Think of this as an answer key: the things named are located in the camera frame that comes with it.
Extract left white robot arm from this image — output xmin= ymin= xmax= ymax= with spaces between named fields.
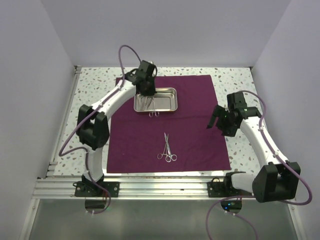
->
xmin=76 ymin=60 xmax=158 ymax=197

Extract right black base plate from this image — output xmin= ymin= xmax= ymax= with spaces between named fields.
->
xmin=206 ymin=176 xmax=252 ymax=198

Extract purple cloth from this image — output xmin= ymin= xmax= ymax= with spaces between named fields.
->
xmin=106 ymin=75 xmax=231 ymax=173

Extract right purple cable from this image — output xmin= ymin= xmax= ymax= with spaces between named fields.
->
xmin=205 ymin=90 xmax=313 ymax=240

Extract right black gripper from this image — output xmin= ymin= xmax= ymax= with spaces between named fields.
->
xmin=207 ymin=104 xmax=238 ymax=138

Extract steel instrument tray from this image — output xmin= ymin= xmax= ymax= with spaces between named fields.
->
xmin=133 ymin=87 xmax=178 ymax=113

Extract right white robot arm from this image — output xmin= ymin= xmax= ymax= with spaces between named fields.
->
xmin=207 ymin=91 xmax=301 ymax=203

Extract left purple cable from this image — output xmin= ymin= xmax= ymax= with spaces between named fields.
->
xmin=58 ymin=44 xmax=142 ymax=215

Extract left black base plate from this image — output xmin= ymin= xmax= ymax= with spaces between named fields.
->
xmin=72 ymin=181 xmax=120 ymax=198

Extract aluminium frame rail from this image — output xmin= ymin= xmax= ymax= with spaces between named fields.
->
xmin=20 ymin=67 xmax=305 ymax=240

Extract purple cable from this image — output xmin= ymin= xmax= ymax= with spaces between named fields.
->
xmin=205 ymin=90 xmax=313 ymax=240
xmin=58 ymin=44 xmax=142 ymax=215

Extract steel surgical scissors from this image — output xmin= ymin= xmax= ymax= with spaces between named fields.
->
xmin=164 ymin=133 xmax=178 ymax=163

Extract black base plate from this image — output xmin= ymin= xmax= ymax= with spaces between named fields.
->
xmin=72 ymin=181 xmax=120 ymax=198
xmin=206 ymin=176 xmax=252 ymax=198

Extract steel hemostat forceps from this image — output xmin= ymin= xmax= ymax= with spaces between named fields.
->
xmin=157 ymin=133 xmax=171 ymax=161
xmin=148 ymin=97 xmax=160 ymax=118

